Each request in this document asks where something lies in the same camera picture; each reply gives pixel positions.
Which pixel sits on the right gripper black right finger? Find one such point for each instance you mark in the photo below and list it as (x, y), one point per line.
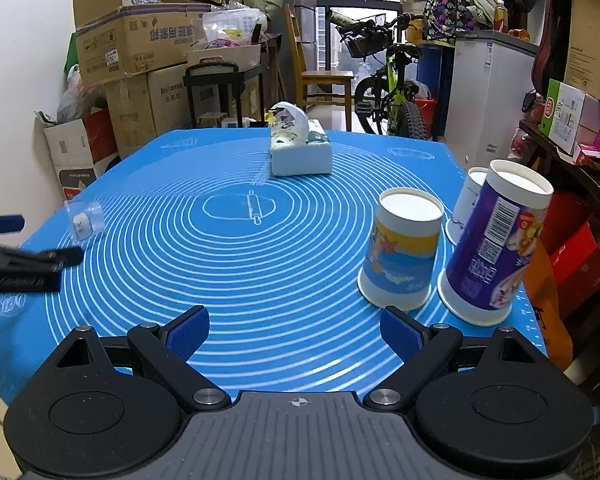
(490, 407)

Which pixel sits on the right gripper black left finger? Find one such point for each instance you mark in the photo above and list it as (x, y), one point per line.
(98, 407)

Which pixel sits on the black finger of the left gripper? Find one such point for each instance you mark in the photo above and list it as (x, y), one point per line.
(23, 272)
(11, 223)

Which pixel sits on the clear plastic cup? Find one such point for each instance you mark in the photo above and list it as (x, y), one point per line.
(86, 219)

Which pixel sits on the purple paper cup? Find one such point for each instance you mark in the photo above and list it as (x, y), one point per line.
(487, 267)

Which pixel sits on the blue yellow paper cup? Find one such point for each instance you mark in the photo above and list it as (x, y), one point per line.
(399, 262)

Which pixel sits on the white paper cup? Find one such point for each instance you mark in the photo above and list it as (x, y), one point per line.
(465, 204)

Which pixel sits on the white red appliance box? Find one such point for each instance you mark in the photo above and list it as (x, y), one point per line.
(81, 151)

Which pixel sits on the red gift box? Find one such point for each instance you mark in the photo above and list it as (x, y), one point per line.
(571, 237)

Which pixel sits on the lower brown cardboard box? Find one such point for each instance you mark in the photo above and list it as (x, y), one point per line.
(145, 106)

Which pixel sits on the top open cardboard box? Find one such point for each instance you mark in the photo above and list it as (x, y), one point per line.
(117, 39)

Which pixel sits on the blue silicone baking mat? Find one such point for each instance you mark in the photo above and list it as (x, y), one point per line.
(196, 217)

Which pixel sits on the black metal stool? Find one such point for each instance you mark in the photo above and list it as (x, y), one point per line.
(228, 79)

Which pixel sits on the green white carton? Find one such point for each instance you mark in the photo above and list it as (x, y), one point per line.
(562, 113)

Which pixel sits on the white tissue box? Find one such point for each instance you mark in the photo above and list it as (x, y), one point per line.
(299, 146)

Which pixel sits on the green black bicycle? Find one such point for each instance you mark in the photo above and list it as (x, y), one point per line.
(385, 101)

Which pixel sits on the white chest freezer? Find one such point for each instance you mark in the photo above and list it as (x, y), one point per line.
(491, 76)

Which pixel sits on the tall brown cardboard panel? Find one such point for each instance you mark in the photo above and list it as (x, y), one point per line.
(583, 62)

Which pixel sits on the patterned purple bag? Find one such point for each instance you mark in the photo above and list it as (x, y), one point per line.
(445, 19)

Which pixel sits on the plastic bag by wall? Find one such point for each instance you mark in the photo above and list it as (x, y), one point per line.
(78, 100)

